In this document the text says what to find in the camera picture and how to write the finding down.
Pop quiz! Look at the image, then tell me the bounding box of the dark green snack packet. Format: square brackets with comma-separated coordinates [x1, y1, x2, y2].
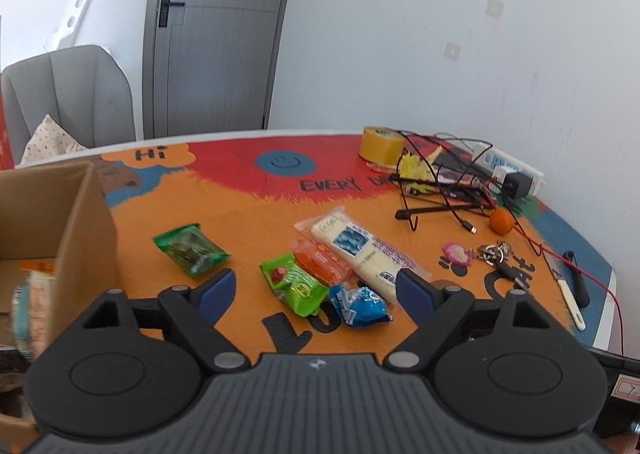
[152, 223, 232, 278]

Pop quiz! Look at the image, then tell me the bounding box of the long white snack packet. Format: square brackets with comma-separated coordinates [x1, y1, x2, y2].
[295, 206, 433, 305]

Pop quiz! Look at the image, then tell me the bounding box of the orange snack packet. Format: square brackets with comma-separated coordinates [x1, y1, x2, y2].
[290, 239, 353, 287]

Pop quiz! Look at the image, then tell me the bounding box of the black door handle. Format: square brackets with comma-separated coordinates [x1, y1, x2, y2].
[158, 0, 186, 28]

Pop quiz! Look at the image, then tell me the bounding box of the grey chair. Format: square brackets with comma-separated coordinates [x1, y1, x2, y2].
[0, 44, 137, 165]

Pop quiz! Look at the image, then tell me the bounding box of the dotted beige cushion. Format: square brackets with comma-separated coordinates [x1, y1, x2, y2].
[20, 114, 91, 166]

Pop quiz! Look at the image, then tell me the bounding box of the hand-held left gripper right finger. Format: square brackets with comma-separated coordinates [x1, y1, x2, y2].
[384, 268, 571, 375]

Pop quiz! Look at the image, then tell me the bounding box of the bunch of keys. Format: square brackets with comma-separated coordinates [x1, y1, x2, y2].
[477, 241, 531, 290]

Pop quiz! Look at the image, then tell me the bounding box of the pink keychain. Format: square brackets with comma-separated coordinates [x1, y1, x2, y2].
[442, 242, 475, 267]

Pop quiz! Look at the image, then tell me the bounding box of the black metal stand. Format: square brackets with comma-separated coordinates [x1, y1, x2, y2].
[395, 199, 496, 230]

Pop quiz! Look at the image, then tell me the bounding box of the bright green snack packet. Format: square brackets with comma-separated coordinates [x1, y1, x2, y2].
[260, 253, 331, 317]

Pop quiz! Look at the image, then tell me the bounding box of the black cable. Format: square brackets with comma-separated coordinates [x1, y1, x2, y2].
[397, 131, 506, 235]

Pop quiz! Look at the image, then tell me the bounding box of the yellow tape roll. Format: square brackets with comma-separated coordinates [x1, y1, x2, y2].
[359, 125, 405, 166]

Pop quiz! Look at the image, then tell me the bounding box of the black flat device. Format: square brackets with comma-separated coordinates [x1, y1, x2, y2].
[432, 146, 488, 175]

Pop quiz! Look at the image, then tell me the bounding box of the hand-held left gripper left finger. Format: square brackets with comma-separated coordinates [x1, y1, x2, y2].
[77, 268, 251, 375]

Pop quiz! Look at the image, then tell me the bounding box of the black pen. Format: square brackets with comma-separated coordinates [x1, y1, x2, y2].
[562, 250, 591, 307]

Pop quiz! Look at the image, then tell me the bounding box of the white foam piece with holes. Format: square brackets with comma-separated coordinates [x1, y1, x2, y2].
[47, 0, 94, 52]

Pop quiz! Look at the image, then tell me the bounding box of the white power strip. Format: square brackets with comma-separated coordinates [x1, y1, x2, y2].
[470, 143, 545, 195]

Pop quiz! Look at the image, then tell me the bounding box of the brown cardboard box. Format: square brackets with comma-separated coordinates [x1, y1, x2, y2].
[0, 161, 121, 450]

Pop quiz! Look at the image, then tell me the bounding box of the small orange fruit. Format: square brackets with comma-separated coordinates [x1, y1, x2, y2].
[489, 208, 515, 235]

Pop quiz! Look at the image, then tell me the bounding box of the white-handled knife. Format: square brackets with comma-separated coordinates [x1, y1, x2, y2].
[542, 254, 586, 331]

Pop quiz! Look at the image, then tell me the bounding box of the grey door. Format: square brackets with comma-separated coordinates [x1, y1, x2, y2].
[142, 0, 301, 140]

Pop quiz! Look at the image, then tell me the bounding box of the black charger adapter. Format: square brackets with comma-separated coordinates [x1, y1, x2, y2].
[501, 171, 535, 200]

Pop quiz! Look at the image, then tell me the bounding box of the yellow crumpled wrapper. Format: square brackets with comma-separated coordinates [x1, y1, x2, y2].
[400, 146, 445, 182]

